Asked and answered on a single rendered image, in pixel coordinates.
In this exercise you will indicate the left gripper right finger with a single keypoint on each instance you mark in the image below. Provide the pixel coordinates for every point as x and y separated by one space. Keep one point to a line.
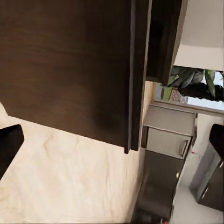
217 139

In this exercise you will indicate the dishwasher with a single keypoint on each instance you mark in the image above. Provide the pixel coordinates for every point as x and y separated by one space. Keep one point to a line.
165 142

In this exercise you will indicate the fixed window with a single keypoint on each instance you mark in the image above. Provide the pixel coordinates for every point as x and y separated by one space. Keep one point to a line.
194 88

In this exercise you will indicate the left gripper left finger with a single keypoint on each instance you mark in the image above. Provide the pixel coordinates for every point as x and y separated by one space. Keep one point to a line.
11 140

